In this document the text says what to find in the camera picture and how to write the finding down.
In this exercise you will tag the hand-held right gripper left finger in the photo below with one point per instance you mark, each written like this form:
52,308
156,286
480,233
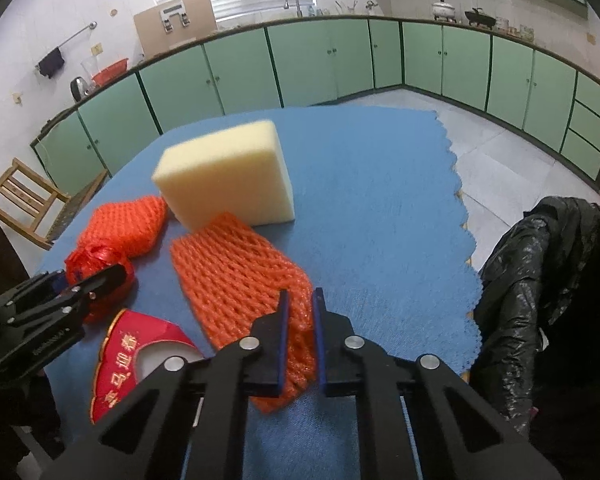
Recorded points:
281,340

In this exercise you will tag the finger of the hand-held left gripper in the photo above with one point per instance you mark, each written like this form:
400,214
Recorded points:
105,282
30,292

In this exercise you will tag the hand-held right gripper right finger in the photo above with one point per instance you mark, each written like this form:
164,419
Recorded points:
320,340

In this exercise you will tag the red plastic bag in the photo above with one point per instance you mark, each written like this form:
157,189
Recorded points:
97,262

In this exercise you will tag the orange foam net sleeve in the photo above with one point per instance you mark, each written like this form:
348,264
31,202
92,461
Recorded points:
125,225
230,270

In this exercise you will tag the red paper cup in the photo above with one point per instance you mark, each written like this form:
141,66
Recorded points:
125,355

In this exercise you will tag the pale yellow sponge block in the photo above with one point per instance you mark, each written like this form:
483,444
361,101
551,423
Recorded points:
230,175

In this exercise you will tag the bin with black bag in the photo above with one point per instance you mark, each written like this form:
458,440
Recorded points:
530,285

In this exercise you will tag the wooden chair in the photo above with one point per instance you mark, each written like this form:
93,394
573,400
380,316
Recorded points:
17,191

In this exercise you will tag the blue scalloped table cloth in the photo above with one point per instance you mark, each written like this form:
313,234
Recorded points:
370,185

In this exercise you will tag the steel electric kettle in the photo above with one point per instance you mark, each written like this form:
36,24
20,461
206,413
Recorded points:
77,90

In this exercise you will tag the red plastic basin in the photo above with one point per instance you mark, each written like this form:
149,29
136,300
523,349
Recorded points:
110,74

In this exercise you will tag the dark hanging towel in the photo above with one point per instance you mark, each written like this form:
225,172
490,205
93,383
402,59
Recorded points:
51,64

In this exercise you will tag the tan wooden board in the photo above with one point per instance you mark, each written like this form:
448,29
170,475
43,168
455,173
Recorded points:
200,25

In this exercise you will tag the green base cabinets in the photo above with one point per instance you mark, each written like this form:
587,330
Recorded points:
305,60

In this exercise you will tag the white device on board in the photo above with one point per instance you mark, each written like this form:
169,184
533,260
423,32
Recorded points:
175,10

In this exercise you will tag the utensil holder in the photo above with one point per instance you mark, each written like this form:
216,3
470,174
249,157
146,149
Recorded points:
346,7

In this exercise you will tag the steel kitchen faucet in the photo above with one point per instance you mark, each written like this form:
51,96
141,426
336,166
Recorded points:
298,5

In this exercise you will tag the white cooking pot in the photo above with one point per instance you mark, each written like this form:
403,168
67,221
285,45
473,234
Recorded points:
442,10

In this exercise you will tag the black wok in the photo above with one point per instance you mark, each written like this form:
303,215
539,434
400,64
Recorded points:
480,17

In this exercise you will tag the group of glass jars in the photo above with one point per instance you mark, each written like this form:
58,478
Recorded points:
515,29

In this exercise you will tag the steel towel rail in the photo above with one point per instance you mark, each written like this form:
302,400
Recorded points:
75,36

